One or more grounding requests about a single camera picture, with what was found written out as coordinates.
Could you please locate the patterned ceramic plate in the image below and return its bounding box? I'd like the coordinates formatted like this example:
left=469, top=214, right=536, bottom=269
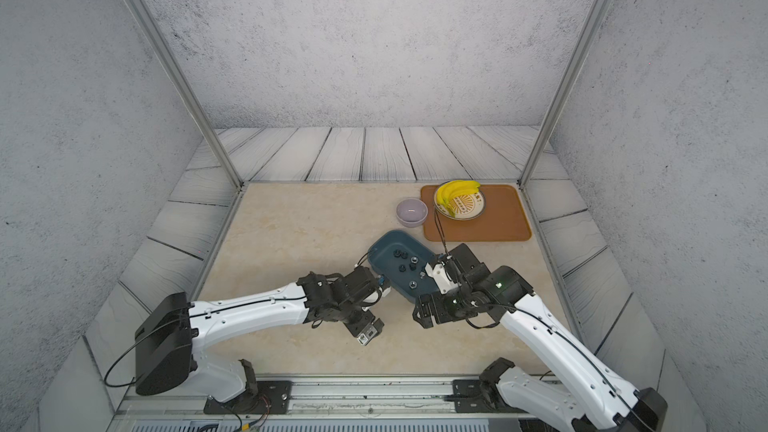
left=433, top=191, right=486, bottom=221

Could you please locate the aluminium frame post right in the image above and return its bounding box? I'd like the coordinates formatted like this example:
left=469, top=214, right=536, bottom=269
left=518, top=0, right=612, bottom=190

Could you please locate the yellow banana bunch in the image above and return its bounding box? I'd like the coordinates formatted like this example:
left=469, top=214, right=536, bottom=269
left=436, top=180, right=481, bottom=214

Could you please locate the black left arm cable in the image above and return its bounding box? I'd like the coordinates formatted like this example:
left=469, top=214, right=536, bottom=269
left=103, top=323, right=157, bottom=389

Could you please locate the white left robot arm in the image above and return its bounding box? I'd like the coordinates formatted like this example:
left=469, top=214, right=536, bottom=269
left=133, top=265, right=390, bottom=402

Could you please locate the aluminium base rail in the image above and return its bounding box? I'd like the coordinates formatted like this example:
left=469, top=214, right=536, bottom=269
left=107, top=374, right=637, bottom=432

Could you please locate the aluminium frame post left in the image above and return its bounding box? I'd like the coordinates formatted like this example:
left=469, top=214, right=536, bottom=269
left=123, top=0, right=244, bottom=191

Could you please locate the brown plastic tray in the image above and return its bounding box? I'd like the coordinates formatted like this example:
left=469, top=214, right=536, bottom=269
left=421, top=184, right=533, bottom=242

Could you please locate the lilac grey bowl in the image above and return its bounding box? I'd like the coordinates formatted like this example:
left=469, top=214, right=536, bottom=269
left=395, top=198, right=429, bottom=228

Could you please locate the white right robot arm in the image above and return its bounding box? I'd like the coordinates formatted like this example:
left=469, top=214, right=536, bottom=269
left=413, top=260, right=668, bottom=431

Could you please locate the teal plastic storage box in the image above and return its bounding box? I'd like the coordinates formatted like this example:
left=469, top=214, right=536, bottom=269
left=367, top=230, right=438, bottom=302

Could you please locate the aluminium frame post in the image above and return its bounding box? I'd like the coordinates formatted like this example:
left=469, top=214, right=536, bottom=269
left=518, top=0, right=612, bottom=190
left=123, top=0, right=244, bottom=191

